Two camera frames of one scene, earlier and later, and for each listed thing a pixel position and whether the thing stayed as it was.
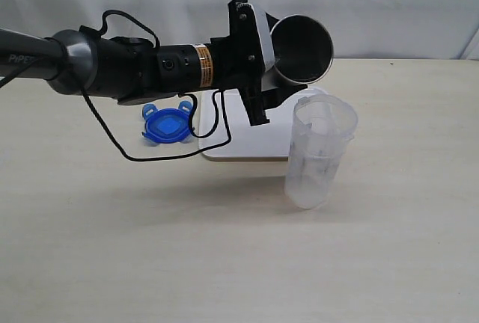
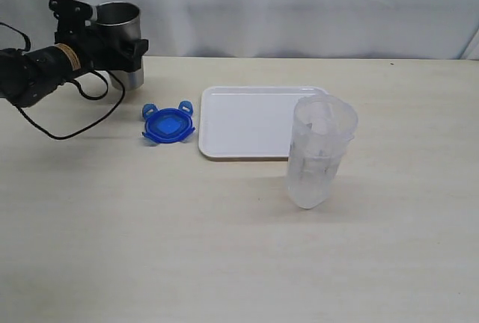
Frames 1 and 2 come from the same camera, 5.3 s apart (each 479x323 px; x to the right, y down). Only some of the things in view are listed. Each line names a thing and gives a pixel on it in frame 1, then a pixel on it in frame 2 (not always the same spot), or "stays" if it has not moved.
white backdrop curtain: x=372 y=11 stays
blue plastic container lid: x=168 y=125 stays
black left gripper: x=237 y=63 to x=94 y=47
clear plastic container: x=322 y=127 stays
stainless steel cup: x=301 y=48 to x=125 y=18
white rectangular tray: x=226 y=131 stays
